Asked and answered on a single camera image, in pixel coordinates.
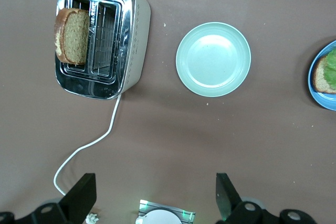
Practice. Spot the brown bread slice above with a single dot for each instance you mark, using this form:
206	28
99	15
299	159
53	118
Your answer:
74	37
319	77

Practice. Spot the blue plate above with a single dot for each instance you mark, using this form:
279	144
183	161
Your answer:
323	100

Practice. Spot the green lettuce leaf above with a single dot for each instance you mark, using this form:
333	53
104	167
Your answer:
332	72

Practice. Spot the beige chrome toaster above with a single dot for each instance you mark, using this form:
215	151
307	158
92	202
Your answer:
139	37

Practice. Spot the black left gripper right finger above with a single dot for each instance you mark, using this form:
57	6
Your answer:
231	208

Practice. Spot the light green plate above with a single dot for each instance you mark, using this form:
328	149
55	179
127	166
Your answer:
214	58

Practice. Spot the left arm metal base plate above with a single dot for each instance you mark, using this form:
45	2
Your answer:
157	204

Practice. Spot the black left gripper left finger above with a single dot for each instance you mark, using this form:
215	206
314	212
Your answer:
76	203

